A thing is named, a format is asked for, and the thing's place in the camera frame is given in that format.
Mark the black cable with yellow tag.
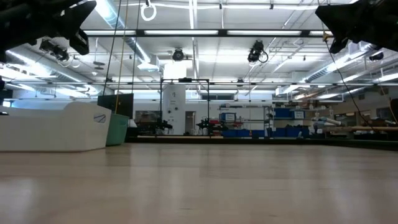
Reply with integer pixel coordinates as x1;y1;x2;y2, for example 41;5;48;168
320;29;376;131

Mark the black overhead camera with cable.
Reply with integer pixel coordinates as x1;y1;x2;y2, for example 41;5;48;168
247;39;269;65

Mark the black hanging cable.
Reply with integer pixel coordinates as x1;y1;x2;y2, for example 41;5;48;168
131;0;141;94
102;0;123;96

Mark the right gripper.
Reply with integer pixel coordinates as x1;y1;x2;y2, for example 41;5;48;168
315;0;398;52

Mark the black frame bar with lights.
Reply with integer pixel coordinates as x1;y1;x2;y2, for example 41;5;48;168
82;29;334;39

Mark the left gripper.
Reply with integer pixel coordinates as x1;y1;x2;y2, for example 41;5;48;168
18;0;98;45

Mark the black monitor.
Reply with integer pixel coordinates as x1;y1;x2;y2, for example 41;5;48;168
96;93;134;119

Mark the blue storage bin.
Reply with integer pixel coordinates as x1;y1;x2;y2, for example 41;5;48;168
221;129;266;138
274;108;305;119
219;112;237;123
273;126;311;138

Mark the black table frame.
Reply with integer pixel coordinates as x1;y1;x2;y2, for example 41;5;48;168
126;135;398;152

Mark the wooden workbench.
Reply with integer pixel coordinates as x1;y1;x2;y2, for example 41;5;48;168
323;125;398;132

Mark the white pipe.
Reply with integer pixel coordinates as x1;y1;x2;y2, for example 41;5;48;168
312;116;343;126

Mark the black round ceiling camera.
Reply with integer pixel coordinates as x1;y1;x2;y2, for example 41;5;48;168
172;48;185;62

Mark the teal plastic bin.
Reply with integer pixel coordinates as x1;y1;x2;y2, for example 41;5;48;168
105;113;130;147

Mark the white plastic bin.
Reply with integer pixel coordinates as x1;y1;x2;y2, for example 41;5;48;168
0;101;112;152

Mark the white cable ring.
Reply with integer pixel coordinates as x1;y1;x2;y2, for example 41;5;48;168
140;1;157;22

